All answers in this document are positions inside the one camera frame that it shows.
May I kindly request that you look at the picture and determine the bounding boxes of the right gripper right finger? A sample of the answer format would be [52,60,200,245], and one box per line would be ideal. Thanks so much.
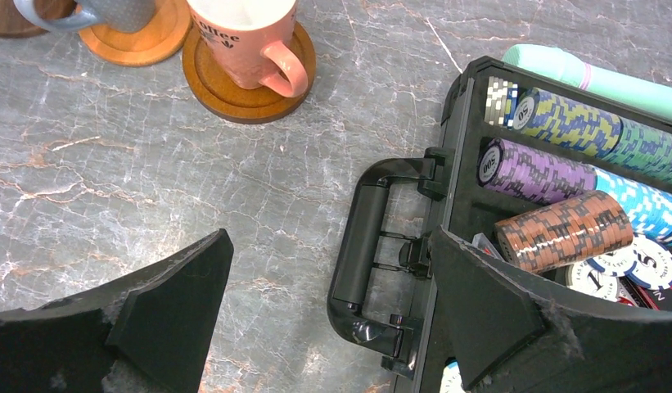
[430,228,672,392]

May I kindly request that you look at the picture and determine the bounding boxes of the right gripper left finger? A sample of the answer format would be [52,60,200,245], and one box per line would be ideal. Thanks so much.
[0,229,233,392]

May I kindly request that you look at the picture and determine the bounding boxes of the large brown wooden saucer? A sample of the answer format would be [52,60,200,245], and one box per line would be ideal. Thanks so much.
[183,17,316,124]

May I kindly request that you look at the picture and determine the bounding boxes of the light orange wooden coaster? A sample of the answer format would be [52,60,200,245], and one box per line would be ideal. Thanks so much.
[79,0,192,67]

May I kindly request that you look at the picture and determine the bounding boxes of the white mug pink handle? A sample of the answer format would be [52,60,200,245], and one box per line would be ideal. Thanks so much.
[188,0,309,98]

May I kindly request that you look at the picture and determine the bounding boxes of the dark brown wooden coaster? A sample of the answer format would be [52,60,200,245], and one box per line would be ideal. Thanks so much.
[0,0,76,38]

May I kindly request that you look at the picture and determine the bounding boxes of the brown chip stack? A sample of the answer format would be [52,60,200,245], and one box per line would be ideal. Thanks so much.
[494,191,634,273]

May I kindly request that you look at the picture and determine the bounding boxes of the black open carrying case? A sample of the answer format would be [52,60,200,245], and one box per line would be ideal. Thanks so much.
[327,56,672,392]

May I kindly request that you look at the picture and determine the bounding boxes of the loose white poker chips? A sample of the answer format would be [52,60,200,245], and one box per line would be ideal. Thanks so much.
[557,234,672,305]

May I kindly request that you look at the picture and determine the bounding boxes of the purple chip stack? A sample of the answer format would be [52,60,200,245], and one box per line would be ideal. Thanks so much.
[476,138,597,205]

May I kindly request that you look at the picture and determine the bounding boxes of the light blue chip stack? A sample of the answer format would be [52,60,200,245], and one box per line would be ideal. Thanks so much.
[593,166,672,248]

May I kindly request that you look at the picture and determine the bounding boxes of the blue yellow chip stack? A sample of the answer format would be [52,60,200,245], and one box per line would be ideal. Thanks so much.
[512,88,622,158]

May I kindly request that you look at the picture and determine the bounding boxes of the green chip stack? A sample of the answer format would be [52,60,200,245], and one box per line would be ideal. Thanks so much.
[603,118,672,184]

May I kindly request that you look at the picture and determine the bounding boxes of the white blue chip stack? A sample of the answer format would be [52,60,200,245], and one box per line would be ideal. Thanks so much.
[484,76,519,129]

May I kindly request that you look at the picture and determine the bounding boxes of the teal cylindrical handle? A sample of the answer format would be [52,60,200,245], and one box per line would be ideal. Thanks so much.
[502,44,672,122]

